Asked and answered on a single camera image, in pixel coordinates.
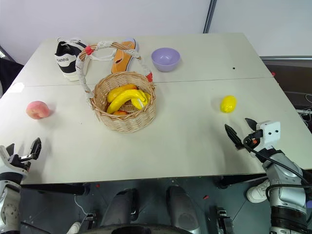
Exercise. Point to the black object beside table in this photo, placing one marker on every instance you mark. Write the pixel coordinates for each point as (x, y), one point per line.
(8, 73)

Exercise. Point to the orange mango fruit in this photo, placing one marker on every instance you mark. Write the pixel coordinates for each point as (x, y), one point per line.
(126, 87)

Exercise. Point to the grey vertical post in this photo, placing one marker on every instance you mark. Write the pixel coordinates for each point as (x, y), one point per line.
(209, 15)

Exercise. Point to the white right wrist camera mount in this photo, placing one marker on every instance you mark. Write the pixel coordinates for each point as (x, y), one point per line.
(269, 132)

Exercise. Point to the black and white sneaker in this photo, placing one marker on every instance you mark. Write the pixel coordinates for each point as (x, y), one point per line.
(65, 62)

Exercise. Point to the dark curved robot torso edge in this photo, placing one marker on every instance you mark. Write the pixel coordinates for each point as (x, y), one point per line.
(139, 230)

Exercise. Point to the pink peach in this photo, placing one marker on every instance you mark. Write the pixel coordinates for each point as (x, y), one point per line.
(37, 110)

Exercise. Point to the yellow banana bunch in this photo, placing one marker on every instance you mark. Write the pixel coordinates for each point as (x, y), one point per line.
(122, 98)

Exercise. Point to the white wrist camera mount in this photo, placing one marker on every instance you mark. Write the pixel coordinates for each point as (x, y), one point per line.
(4, 157)
(269, 132)

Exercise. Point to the purple plastic bowl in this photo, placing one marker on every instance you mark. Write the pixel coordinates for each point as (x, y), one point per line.
(165, 59)

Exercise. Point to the small orange fruit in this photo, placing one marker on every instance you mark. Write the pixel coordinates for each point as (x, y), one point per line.
(120, 112)

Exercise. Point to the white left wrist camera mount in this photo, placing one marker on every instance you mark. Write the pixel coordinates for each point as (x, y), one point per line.
(4, 157)

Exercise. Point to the orange canvas shoe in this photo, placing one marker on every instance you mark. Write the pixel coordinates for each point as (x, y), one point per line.
(122, 61)

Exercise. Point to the white sneaker on floor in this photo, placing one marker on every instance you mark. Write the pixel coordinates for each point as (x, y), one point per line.
(258, 192)

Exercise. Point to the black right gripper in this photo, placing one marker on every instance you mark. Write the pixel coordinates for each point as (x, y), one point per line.
(253, 140)

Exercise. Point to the yellow lemon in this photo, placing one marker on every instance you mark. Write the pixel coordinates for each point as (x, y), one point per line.
(228, 104)

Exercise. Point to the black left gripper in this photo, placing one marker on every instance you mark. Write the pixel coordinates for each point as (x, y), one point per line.
(20, 164)

